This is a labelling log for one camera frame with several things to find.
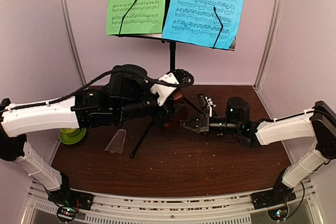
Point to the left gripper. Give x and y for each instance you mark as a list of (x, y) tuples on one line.
[(165, 115)]

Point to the left aluminium frame post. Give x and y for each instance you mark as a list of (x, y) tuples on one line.
[(72, 42)]

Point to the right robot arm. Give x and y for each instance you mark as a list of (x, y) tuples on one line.
[(317, 121)]

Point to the green sheet music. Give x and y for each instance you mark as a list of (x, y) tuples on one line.
[(134, 17)]

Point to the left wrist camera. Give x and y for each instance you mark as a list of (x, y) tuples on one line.
[(165, 85)]

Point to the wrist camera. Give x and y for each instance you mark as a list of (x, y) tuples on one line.
[(207, 104), (165, 85)]

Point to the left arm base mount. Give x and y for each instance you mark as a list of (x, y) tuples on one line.
[(69, 206)]

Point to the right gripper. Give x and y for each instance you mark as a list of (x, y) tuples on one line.
[(202, 126)]

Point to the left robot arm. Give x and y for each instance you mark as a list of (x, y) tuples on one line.
[(130, 94)]

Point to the clear metronome cover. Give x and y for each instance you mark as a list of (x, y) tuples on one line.
[(116, 144)]

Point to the aluminium frame post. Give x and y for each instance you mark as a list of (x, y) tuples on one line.
[(269, 45), (72, 42)]

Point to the brown metronome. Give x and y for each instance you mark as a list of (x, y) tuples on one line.
[(176, 112)]

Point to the front aluminium rail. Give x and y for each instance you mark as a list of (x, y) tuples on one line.
[(229, 208)]

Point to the right aluminium frame post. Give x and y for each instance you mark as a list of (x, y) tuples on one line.
[(269, 45)]

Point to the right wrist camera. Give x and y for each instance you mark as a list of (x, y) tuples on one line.
[(207, 104)]

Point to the green bowl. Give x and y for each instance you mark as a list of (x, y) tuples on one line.
[(70, 132)]

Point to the black music stand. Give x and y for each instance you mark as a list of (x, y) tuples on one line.
[(172, 48)]

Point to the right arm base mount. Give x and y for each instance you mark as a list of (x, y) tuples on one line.
[(276, 204)]

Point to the green saucer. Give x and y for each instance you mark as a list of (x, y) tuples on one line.
[(69, 140)]

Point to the blue sheet music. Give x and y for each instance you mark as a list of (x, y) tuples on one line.
[(207, 23)]

